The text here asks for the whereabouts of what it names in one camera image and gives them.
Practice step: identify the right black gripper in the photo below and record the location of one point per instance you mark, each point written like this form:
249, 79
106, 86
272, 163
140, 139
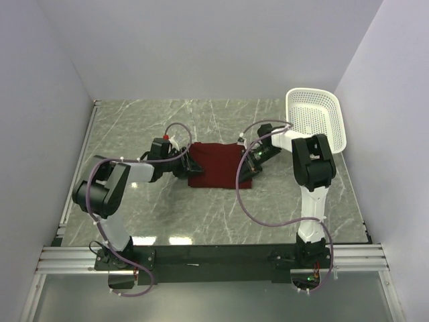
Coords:
249, 168

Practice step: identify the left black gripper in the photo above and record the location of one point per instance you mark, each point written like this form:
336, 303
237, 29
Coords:
192, 166

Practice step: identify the dark red t-shirt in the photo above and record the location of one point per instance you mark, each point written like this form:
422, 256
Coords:
219, 162

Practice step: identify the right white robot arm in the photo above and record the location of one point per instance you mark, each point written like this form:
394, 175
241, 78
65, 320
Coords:
313, 168

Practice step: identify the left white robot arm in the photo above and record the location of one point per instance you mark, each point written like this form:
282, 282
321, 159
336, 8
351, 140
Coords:
101, 187

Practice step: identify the white perforated plastic basket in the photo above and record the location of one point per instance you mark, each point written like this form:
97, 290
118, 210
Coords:
316, 111

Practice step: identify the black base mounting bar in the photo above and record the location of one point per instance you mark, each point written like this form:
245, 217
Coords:
226, 263

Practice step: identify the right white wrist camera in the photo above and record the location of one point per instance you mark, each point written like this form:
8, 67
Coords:
242, 141

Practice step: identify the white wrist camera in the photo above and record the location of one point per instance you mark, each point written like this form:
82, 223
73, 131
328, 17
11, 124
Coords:
173, 141
242, 141

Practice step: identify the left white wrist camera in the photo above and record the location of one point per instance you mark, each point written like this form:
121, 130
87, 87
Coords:
173, 141

